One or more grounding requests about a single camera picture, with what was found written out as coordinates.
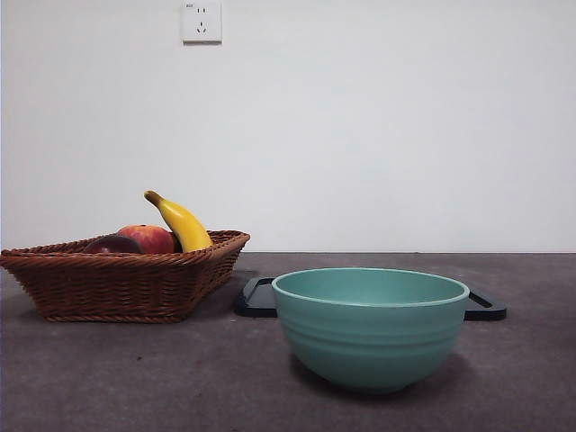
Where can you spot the teal ribbed bowl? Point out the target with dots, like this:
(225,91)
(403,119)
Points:
(369,342)

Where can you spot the dark purple plum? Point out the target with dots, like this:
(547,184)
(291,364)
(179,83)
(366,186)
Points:
(112,245)

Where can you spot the black rectangular tray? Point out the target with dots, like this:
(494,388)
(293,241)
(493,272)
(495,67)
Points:
(256,306)

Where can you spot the yellow banana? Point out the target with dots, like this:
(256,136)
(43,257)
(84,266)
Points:
(186,225)

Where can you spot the red orange peach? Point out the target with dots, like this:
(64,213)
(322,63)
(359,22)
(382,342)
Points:
(157,238)

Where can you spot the brown wicker basket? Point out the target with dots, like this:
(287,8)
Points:
(112,288)

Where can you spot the white wall socket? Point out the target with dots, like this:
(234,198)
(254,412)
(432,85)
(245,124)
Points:
(202,22)

